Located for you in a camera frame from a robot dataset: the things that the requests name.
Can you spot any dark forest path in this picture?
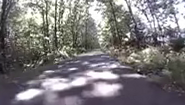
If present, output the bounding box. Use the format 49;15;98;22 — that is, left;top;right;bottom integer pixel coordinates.
0;39;185;105

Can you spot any wood of trees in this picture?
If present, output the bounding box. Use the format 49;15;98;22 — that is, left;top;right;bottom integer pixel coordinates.
0;0;185;75

